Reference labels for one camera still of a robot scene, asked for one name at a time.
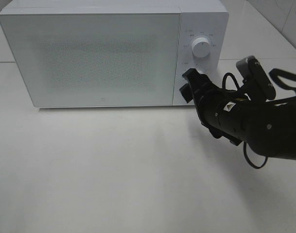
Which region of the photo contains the white microwave knob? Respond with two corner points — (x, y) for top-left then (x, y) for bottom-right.
(191, 35), (211, 58)
(197, 69), (205, 74)

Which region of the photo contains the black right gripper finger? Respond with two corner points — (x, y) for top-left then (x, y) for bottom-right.
(182, 68), (211, 87)
(179, 83), (193, 103)

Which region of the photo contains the white microwave door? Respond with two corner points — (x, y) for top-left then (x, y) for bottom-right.
(0, 14), (180, 108)

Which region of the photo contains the white microwave oven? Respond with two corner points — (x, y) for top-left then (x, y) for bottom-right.
(0, 0), (229, 108)

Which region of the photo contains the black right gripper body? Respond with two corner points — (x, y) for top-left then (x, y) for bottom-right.
(189, 82), (242, 146)

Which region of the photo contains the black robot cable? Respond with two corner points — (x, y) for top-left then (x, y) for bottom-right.
(220, 68), (296, 169)

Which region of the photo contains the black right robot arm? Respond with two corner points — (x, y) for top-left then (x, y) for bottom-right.
(180, 74), (296, 160)

